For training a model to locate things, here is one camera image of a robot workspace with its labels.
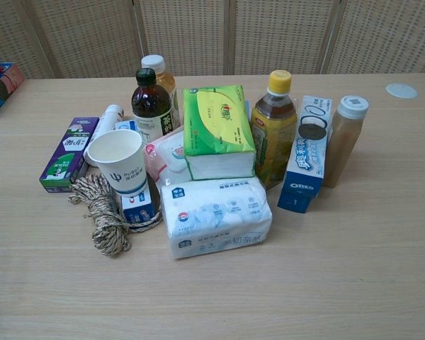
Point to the brown drink bottle white cap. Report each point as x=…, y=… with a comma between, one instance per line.
x=345, y=141

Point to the green tissue pack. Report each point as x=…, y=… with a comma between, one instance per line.
x=216, y=131

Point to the blue Oreo cookie box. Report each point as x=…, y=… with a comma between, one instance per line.
x=306, y=156

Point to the beige folding screen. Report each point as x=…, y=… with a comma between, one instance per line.
x=212, y=35

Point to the purple green toothpaste box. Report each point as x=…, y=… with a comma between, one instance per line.
x=68, y=155

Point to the blue red snack box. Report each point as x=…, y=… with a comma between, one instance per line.
x=0, y=90

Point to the white paper cup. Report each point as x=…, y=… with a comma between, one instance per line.
x=119, y=161

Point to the pink wet wipes pack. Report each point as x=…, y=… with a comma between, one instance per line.
x=164, y=156

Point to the blue white small box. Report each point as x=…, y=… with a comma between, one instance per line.
x=139, y=211

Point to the dark tea bottle green cap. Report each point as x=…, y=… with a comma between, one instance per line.
x=150, y=106

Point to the yellow tea bottle white cap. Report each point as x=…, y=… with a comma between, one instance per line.
x=167, y=82

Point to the white tube bottle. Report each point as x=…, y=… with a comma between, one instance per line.
x=106, y=122

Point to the light blue white box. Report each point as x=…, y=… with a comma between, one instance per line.
x=127, y=127

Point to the white tissue pack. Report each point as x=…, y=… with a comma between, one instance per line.
x=216, y=217

